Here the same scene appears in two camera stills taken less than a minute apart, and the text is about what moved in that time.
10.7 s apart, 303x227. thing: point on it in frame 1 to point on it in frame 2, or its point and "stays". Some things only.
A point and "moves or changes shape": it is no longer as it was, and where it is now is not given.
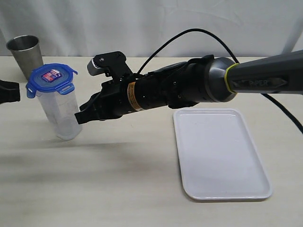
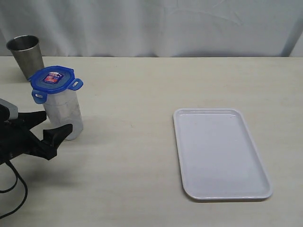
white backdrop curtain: x=155 y=28 stays
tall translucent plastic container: x=60 y=109 stays
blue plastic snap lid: x=52 y=77 moves or changes shape
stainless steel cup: x=26 y=49 stays
